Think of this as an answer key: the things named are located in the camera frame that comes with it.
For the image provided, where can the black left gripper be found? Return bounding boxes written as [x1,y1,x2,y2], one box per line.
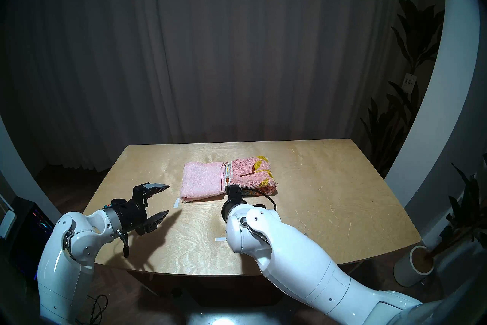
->
[110,183,171,237]

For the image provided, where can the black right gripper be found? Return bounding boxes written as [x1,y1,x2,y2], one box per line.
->
[222,184,248,223]

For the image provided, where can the sun and flower print towel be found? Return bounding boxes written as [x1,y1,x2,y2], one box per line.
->
[224,156,278,197]

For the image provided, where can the plain pink towel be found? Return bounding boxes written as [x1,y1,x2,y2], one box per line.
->
[180,161,229,203]

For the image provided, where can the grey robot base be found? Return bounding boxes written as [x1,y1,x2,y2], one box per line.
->
[186,307,305,325]

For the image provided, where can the black computer tower with lights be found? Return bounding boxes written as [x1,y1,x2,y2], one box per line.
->
[8,197,54,279]

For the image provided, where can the grey pleated curtain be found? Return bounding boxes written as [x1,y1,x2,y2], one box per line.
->
[0,0,446,172]

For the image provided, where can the small white box device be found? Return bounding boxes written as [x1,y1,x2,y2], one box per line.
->
[0,210,16,239]

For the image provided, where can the tall dark leafy plant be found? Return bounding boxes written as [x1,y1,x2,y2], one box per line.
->
[360,0,446,176]

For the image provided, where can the white round plant pot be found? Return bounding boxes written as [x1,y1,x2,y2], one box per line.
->
[393,245,435,287]

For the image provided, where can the dark plant in white pot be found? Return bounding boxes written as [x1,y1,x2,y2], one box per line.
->
[430,153,487,258]

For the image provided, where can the black right camera cable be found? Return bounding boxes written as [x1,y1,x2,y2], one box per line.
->
[240,187,277,211]

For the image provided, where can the black floor cable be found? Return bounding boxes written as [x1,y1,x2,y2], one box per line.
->
[86,293,109,325]

